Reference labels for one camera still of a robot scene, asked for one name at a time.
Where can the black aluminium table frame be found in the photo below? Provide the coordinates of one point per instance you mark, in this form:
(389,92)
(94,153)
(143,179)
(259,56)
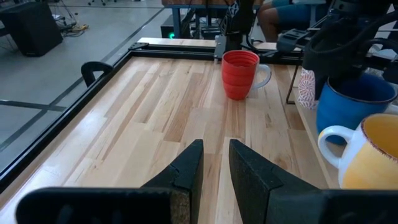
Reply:
(46,137)

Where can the red swirl patterned cream mug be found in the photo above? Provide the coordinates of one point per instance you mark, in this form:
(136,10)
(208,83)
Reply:
(306,90)

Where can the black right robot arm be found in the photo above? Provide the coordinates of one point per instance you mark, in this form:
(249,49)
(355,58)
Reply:
(239,21)

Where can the dark metal table stand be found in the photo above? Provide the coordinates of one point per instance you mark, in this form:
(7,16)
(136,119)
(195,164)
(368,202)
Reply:
(176,18)

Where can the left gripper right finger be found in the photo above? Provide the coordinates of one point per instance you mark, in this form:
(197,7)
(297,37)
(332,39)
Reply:
(258,193)

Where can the large black box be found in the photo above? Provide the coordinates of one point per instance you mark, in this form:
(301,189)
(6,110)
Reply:
(31,28)

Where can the black box with green light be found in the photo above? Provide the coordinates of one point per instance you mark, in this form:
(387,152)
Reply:
(166,31)

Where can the person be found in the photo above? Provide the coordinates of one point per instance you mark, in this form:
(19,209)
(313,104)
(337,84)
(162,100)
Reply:
(270,18)

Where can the black frame hook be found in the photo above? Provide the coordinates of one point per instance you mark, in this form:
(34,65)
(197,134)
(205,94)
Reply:
(88,70)

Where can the office chair base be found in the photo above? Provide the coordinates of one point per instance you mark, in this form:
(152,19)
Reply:
(102,2)

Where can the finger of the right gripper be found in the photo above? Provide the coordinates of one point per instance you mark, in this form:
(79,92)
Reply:
(321,85)

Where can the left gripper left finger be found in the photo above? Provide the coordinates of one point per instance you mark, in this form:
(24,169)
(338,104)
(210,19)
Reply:
(186,193)

